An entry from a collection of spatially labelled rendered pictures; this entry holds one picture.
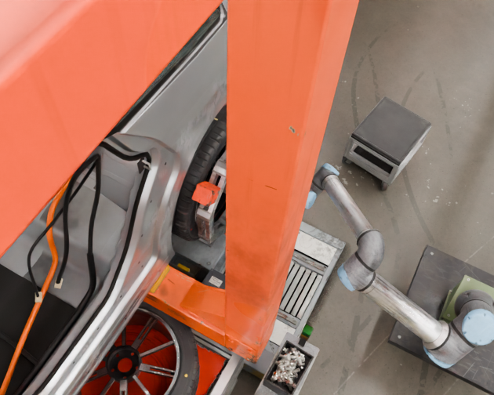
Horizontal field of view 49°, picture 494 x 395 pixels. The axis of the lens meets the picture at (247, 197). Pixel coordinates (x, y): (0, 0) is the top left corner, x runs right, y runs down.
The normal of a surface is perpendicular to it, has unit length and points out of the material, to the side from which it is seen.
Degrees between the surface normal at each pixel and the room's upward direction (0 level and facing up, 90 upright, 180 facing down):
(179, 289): 0
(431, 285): 0
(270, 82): 90
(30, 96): 90
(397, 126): 0
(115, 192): 65
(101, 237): 10
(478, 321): 40
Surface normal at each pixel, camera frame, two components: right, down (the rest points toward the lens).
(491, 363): 0.04, -0.51
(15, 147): 0.88, 0.43
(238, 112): -0.48, 0.74
